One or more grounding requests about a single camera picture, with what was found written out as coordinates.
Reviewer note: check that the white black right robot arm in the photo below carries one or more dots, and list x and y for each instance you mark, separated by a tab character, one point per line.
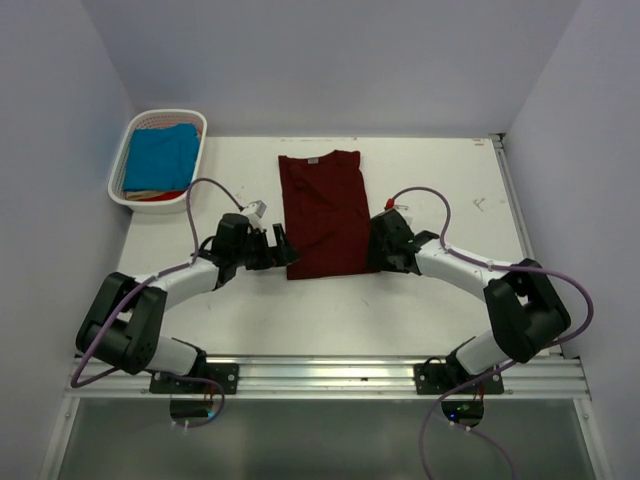
525	312

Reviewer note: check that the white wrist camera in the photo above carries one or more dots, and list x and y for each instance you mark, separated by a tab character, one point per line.
255	210
403	210

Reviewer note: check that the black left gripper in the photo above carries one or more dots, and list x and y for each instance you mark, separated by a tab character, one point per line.
268	253

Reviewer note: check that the dark red t shirt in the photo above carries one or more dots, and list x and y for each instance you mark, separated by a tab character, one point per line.
326	214

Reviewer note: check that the aluminium table rail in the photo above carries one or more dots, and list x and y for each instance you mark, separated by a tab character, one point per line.
387	377
497	141

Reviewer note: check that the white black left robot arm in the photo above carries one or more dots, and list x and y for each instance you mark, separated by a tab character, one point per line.
123	325

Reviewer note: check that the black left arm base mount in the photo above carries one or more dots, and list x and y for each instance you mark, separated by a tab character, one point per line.
208	378

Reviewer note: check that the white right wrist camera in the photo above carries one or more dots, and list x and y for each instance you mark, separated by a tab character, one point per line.
403	210

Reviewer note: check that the aluminium table right rail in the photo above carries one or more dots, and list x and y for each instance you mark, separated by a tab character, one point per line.
497	141

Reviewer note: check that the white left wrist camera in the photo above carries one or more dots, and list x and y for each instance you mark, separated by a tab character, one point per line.
255	210

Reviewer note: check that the beige folded t shirt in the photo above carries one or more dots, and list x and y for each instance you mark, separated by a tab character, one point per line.
140	195

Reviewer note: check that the aluminium table front rail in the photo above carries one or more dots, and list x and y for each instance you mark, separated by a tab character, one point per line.
387	377

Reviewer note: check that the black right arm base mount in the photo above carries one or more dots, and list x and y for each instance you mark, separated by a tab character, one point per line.
438	375

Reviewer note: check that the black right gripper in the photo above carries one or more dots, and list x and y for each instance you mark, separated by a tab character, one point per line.
376	258

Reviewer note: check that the white plastic laundry basket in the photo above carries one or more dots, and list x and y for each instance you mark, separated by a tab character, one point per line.
151	119

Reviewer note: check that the red folded t shirt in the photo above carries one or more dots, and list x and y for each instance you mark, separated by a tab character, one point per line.
166	196

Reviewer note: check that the blue folded t shirt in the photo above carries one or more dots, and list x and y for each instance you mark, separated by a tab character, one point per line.
162	159

